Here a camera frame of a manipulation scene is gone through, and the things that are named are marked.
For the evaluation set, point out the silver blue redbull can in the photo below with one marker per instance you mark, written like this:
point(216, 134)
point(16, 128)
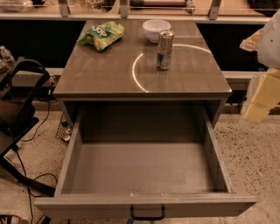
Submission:
point(164, 49)

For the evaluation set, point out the green chip bag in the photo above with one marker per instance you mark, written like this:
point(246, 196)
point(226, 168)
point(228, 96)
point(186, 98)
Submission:
point(103, 35)

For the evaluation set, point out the clear plastic bottle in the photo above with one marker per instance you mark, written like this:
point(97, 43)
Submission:
point(7, 56)

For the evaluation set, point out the black white sneaker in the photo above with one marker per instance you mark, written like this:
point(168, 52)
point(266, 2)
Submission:
point(10, 219)

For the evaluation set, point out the black chair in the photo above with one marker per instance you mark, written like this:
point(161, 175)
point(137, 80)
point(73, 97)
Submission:
point(17, 119)

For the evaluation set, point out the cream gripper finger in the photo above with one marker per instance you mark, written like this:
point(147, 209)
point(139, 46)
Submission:
point(250, 44)
point(262, 96)

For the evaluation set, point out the grey wooden drawer cabinet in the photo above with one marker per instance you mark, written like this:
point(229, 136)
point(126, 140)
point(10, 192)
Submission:
point(127, 70)

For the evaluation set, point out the open grey top drawer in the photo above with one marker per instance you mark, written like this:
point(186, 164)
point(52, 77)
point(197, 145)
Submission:
point(143, 156)

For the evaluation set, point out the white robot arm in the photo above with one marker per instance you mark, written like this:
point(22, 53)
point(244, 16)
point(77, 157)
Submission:
point(266, 42)

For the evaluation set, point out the black drawer handle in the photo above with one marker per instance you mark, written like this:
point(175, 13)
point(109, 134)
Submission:
point(145, 214)

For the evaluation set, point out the white ceramic bowl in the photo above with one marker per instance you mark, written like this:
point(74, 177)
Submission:
point(152, 28)

